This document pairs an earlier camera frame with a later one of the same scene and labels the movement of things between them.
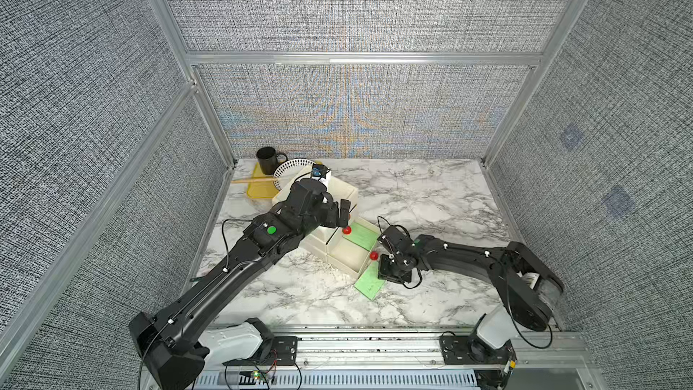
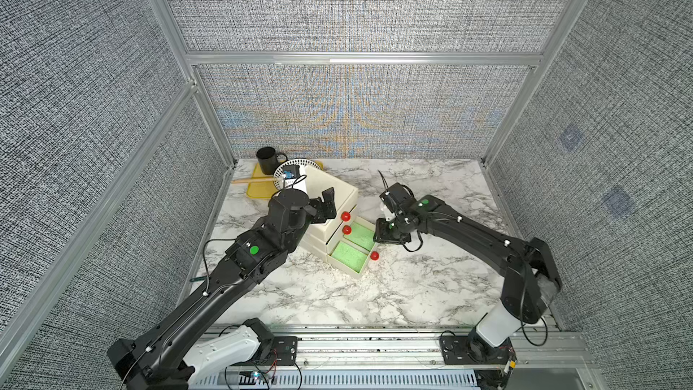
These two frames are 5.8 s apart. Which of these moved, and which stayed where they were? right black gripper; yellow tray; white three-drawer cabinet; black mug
Moved: right black gripper
Stayed: white three-drawer cabinet; yellow tray; black mug
